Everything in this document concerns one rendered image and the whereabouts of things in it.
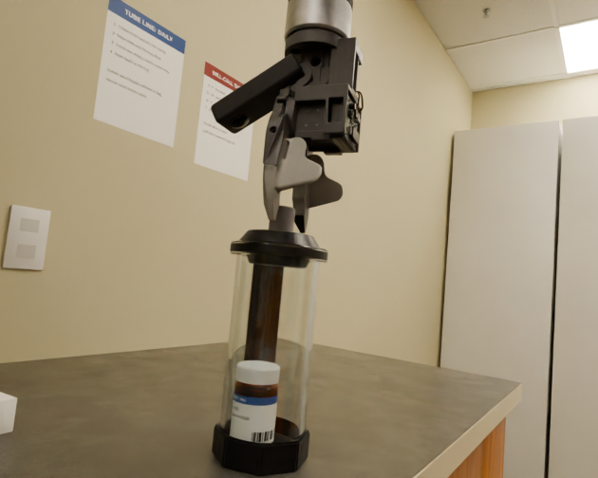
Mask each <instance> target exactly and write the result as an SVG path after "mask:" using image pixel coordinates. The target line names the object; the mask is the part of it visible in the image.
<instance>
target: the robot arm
mask: <svg viewBox="0 0 598 478"><path fill-rule="evenodd" d="M352 10H353V0H288V7H287V17H286V25H285V35H284V39H285V43H286V46H285V58H284V59H282V60H281V61H279V62H278V63H276V64H274V65H272V66H271V67H269V68H268V69H266V70H265V71H263V72H262V73H260V74H259V75H257V76H256V77H254V78H253V79H251V80H249V81H248V82H246V83H244V84H243V85H241V86H240V87H238V88H237V89H235V91H233V92H232V93H230V94H228V95H227V96H225V97H224V98H222V99H221V100H219V101H217V102H216V103H214V104H213V105H212V107H211V110H212V113H213V115H214V117H215V121H216V122H217V123H219V124H220V125H221V126H223V127H224V128H226V129H227V130H228V131H230V132H231V133H233V134H236V133H238V132H240V131H241V130H243V129H244V128H246V127H248V126H249V125H251V124H252V123H254V122H256V121H257V120H259V119H261V118H263V117H264V116H266V115H267V114H269V113H270V112H271V111H272V113H271V116H270V118H269V121H268V125H267V130H266V135H265V145H264V155H263V164H264V169H263V201H264V207H265V210H266V213H267V216H268V219H269V220H270V221H271V222H275V220H276V216H277V213H278V209H279V205H280V203H279V202H280V193H281V192H282V191H284V190H288V189H292V205H293V207H294V209H295V217H294V223H295V224H296V226H297V228H298V229H299V231H300V233H305V232H306V229H307V224H308V213H309V209H310V208H314V207H318V206H322V205H325V204H329V203H332V202H336V201H338V200H340V199H341V197H342V196H343V187H342V185H341V184H340V183H338V182H336V181H334V180H332V179H330V178H328V177H327V176H326V173H325V162H324V160H323V159H322V158H321V157H320V156H318V155H313V152H324V154H325V155H326V156H342V155H343V153H359V143H360V132H361V119H362V110H363V108H364V99H363V95H362V93H361V92H360V91H357V80H358V67H359V65H362V64H363V52H362V51H361V50H360V48H359V43H358V40H357V37H352V38H350V31H351V20H352ZM356 92H357V93H358V95H359V98H358V97H357V95H356ZM360 94H361V98H362V108H361V106H360V104H359V103H360Z"/></svg>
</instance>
